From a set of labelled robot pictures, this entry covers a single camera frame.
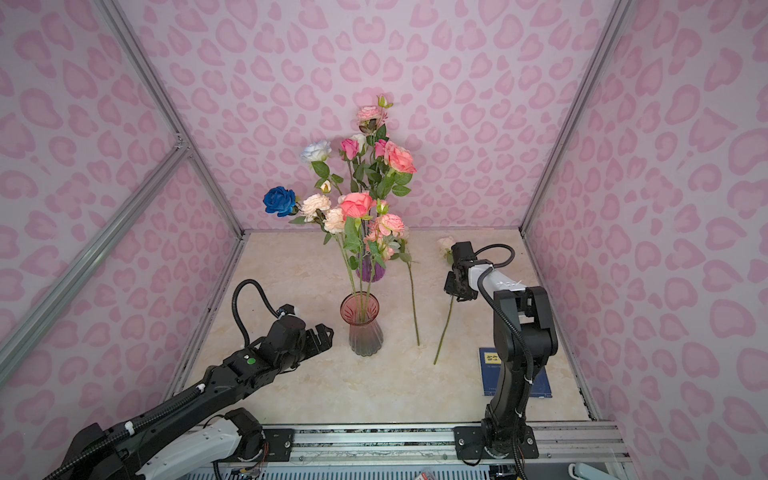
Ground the blue booklet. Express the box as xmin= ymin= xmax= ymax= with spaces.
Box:
xmin=478 ymin=346 xmax=553 ymax=399

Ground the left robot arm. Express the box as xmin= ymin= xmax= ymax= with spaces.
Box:
xmin=48 ymin=315 xmax=334 ymax=479

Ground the hot pink rose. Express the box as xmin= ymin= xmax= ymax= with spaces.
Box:
xmin=374 ymin=139 xmax=388 ymax=161

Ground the pink white rose with bud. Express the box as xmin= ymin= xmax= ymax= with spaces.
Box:
xmin=357 ymin=97 xmax=389 ymax=218

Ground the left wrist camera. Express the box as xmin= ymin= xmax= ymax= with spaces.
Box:
xmin=276 ymin=304 xmax=297 ymax=318

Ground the pale peach rose spray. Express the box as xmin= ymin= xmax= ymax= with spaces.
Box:
xmin=298 ymin=178 xmax=361 ymax=325

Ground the purple blue glass vase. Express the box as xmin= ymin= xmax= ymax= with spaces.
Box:
xmin=357 ymin=220 xmax=386 ymax=283

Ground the coral pink rose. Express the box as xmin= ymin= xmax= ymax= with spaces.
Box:
xmin=340 ymin=192 xmax=373 ymax=325

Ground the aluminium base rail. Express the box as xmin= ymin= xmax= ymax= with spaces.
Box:
xmin=113 ymin=419 xmax=631 ymax=480

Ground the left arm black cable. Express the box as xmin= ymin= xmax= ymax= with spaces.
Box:
xmin=231 ymin=278 xmax=283 ymax=349

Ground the magenta pink rose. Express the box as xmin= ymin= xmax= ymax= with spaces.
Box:
xmin=340 ymin=137 xmax=361 ymax=235

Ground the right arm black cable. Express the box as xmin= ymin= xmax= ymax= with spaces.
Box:
xmin=473 ymin=242 xmax=535 ymax=385

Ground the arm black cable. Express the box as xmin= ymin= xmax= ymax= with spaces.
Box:
xmin=231 ymin=278 xmax=283 ymax=349
xmin=473 ymin=242 xmax=535 ymax=385

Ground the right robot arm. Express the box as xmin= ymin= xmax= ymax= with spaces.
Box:
xmin=444 ymin=242 xmax=559 ymax=466

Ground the small pink rose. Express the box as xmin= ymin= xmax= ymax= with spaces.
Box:
xmin=369 ymin=210 xmax=412 ymax=276

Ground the cream rose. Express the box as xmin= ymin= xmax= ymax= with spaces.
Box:
xmin=433 ymin=236 xmax=455 ymax=365

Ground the large salmon pink rose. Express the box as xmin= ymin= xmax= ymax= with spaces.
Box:
xmin=363 ymin=140 xmax=417 ymax=218

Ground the red grey glass vase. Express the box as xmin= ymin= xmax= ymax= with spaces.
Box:
xmin=340 ymin=291 xmax=384 ymax=357

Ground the dark blue flower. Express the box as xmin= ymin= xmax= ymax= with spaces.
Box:
xmin=263 ymin=186 xmax=306 ymax=225

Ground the pale blue white rose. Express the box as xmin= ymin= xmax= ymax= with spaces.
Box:
xmin=300 ymin=140 xmax=346 ymax=206

